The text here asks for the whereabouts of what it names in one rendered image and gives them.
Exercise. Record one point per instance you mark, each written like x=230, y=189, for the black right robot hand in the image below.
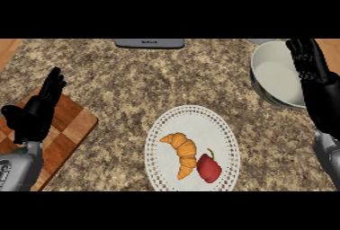
x=319, y=86

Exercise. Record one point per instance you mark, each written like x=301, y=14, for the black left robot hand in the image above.
x=35, y=115

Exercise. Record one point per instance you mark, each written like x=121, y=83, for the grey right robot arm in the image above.
x=329, y=155

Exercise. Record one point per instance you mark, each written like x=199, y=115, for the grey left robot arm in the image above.
x=19, y=167

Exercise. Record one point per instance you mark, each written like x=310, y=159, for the white bowl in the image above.
x=276, y=75

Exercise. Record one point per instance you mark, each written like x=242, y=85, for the white lace placemat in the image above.
x=167, y=167

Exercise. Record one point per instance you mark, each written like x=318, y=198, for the golden croissant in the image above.
x=185, y=151

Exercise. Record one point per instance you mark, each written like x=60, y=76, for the checkered wooden cutting board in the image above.
x=62, y=131

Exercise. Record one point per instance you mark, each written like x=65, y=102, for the grey flat appliance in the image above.
x=149, y=43

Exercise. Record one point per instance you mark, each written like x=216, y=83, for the red bell pepper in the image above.
x=207, y=169

